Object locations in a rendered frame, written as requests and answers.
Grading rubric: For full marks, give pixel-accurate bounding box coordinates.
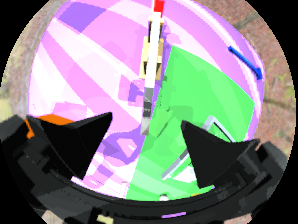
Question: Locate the blue golf putter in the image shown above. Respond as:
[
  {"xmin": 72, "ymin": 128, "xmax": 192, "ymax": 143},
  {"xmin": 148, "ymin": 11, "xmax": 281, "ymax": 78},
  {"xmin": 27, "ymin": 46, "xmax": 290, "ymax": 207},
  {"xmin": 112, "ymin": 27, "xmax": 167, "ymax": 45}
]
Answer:
[{"xmin": 227, "ymin": 45, "xmax": 263, "ymax": 80}]

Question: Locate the white ball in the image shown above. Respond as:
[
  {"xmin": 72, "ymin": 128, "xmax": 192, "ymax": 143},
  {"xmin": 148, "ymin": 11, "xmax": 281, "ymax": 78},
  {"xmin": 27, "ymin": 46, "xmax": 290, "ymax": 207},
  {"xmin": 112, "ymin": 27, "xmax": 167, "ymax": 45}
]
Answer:
[{"xmin": 158, "ymin": 194, "xmax": 169, "ymax": 201}]

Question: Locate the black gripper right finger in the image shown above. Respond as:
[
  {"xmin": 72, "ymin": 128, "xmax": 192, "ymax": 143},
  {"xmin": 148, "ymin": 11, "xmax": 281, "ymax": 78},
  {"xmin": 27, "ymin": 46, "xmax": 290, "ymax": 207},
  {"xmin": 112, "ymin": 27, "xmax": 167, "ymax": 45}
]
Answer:
[{"xmin": 180, "ymin": 120, "xmax": 259, "ymax": 189}]

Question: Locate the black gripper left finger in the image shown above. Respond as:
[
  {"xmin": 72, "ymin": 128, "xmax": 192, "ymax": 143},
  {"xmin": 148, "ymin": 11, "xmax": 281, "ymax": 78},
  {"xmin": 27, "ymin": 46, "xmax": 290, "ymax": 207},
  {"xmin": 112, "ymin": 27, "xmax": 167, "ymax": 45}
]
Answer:
[{"xmin": 27, "ymin": 112, "xmax": 113, "ymax": 180}]

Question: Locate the green flat mat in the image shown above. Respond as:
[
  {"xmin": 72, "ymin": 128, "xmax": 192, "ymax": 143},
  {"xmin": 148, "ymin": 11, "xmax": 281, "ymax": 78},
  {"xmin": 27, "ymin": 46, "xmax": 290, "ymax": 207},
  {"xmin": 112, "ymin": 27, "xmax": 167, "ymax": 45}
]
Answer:
[{"xmin": 125, "ymin": 45, "xmax": 255, "ymax": 201}]

